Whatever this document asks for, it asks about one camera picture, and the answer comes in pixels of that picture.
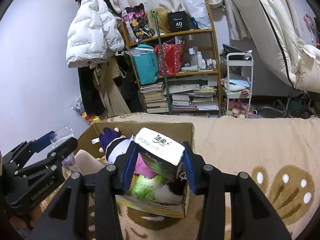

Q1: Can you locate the red gift bag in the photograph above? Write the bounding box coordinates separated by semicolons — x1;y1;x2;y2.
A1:
162;43;184;76

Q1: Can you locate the green pole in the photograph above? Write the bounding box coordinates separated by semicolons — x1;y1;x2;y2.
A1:
151;10;172;114

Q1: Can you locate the wooden shelf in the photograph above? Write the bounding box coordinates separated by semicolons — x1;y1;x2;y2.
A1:
122;2;222;116

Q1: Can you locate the beige patterned carpet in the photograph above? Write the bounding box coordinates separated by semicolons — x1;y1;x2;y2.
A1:
77;113;319;239

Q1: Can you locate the pink plush toy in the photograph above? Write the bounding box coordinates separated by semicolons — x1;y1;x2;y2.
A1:
134;153;157;178

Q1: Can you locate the bag of toys on floor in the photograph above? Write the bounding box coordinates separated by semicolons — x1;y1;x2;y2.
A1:
70;95;100;125

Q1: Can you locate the white rolling cart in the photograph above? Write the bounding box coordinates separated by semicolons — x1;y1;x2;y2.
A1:
221;50;254;119

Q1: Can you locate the black box with 40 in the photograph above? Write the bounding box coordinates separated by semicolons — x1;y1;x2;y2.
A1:
167;11;190;33

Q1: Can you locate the stack of books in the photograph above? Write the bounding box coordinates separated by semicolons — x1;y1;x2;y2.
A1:
139;77;219;113

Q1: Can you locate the beige trench coat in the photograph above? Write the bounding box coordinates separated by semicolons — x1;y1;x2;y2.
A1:
93;57;131;119

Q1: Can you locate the colourful printed bag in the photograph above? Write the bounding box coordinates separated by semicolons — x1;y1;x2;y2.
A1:
122;3;153;42

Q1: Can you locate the cream folded mattress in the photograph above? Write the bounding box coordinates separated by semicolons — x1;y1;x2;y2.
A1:
232;0;319;93

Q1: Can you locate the cardboard box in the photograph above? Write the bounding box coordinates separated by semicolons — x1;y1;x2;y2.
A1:
75;121;193;218

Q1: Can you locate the teal bag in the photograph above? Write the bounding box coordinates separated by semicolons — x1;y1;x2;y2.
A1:
126;44;159;85

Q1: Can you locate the green tissue pack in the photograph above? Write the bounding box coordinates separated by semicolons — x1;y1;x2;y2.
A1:
130;174;165;201

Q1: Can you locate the white haired plush doll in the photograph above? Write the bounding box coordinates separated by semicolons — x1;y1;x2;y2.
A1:
99;127;135;164

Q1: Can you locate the clear plastic bag on shelf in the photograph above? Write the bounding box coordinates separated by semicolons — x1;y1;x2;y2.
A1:
182;0;212;29

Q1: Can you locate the white puffer jacket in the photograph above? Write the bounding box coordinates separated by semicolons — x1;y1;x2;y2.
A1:
66;0;124;68

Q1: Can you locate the black white tissue pack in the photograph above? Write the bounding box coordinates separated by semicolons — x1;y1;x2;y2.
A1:
134;127;185;180

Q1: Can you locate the purple toy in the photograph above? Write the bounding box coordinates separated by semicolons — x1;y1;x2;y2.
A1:
50;127;75;167

